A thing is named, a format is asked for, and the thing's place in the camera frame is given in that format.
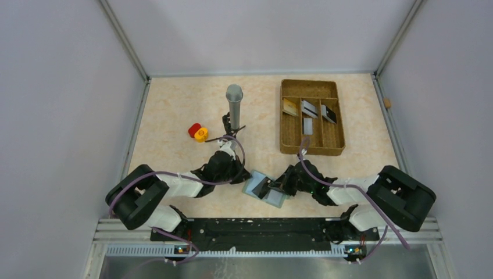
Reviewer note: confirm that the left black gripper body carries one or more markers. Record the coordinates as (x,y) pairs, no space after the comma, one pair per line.
(236,172)

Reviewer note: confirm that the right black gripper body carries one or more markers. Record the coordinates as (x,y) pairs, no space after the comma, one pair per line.
(293,183)

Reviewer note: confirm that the green card holder wallet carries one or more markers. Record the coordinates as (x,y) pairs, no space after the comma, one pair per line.
(273,198)

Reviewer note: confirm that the black credit card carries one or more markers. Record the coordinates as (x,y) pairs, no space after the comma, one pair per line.
(262,188)

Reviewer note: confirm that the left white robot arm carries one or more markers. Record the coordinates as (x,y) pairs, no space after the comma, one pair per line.
(136,200)

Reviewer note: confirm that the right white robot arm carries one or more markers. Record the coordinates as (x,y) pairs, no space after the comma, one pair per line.
(388,197)

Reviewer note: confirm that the gold card in tray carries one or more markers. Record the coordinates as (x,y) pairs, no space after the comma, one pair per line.
(289,107)

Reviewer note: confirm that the brown woven cutlery tray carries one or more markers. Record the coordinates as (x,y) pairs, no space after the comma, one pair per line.
(327,139)

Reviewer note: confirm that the grey microphone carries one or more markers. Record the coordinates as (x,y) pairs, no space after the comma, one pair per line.
(234,96)

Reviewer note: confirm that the small wooden block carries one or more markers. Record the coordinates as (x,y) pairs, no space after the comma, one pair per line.
(387,103)

